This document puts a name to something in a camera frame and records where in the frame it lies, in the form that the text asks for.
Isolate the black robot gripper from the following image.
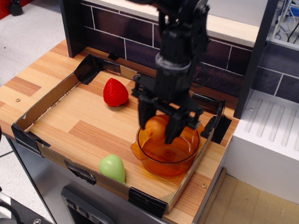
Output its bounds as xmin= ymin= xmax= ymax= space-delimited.
xmin=132 ymin=53 xmax=203 ymax=144

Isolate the orange plastic toy carrot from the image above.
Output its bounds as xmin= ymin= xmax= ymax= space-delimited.
xmin=145 ymin=114 xmax=169 ymax=141

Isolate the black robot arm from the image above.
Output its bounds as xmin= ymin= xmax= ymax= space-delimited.
xmin=132 ymin=0 xmax=210 ymax=144

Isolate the transparent orange plastic pot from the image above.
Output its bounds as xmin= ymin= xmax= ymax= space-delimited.
xmin=131 ymin=124 xmax=204 ymax=176

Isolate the cardboard fence with black tape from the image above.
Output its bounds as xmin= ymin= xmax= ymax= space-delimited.
xmin=12 ymin=55 xmax=237 ymax=223

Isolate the red plastic toy strawberry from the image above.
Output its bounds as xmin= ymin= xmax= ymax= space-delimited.
xmin=103 ymin=78 xmax=128 ymax=107

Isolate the green plastic toy pear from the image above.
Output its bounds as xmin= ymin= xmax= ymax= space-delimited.
xmin=99 ymin=154 xmax=126 ymax=184

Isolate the white toy sink drainboard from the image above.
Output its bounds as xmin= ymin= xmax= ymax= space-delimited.
xmin=224 ymin=91 xmax=299 ymax=203

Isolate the grey toy oven front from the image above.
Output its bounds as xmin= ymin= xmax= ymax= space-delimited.
xmin=61 ymin=186 xmax=119 ymax=224

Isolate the dark grey shelf frame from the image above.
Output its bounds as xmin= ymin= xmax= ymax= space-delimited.
xmin=59 ymin=0 xmax=278 ymax=119

